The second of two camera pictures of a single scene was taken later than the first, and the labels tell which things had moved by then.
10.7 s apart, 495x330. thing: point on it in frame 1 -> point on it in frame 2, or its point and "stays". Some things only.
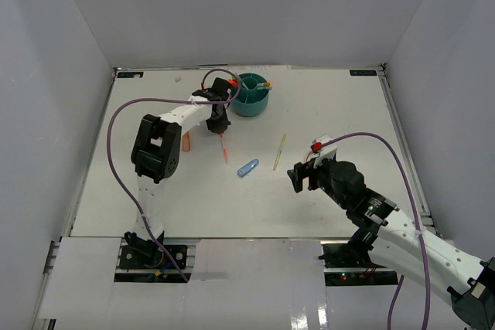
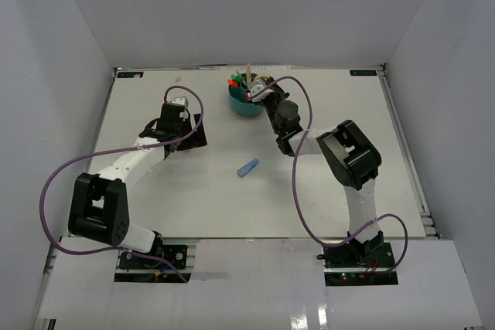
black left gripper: (221, 126) -> (196, 140)
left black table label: (130, 74) stays
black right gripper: (303, 171) -> (280, 93)
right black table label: (363, 73) stays
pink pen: (224, 150) -> (248, 74)
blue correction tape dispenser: (244, 169) stays
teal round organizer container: (252, 102) stays
